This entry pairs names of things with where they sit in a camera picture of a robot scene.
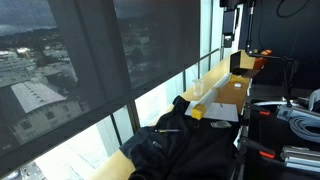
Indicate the black zip jersey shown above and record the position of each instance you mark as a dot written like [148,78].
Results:
[186,150]

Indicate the black camera stand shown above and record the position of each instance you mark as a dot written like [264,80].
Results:
[273,57]

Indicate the black wall mounted device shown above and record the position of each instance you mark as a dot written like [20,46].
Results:
[229,23]

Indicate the clear plastic cup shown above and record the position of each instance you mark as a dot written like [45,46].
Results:
[197,88]

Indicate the long white tube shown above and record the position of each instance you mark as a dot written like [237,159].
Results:
[213,91]

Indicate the dark window roller blind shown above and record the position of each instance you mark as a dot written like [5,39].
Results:
[50,66]
[160,36]

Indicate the black pen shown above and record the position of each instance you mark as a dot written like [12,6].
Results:
[168,130]

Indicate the yellow wrapped block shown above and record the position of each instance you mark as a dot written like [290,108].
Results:
[197,112]

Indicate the small white object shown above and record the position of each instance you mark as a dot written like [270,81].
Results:
[237,85]

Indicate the dark open cardboard box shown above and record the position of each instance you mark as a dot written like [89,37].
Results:
[238,63]

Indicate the short aluminium rail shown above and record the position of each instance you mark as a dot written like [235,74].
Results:
[301,163]
[300,151]

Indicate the orange chair white legs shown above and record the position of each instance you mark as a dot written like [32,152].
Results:
[260,62]

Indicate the white paper sheet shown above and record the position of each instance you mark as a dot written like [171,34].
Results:
[223,111]

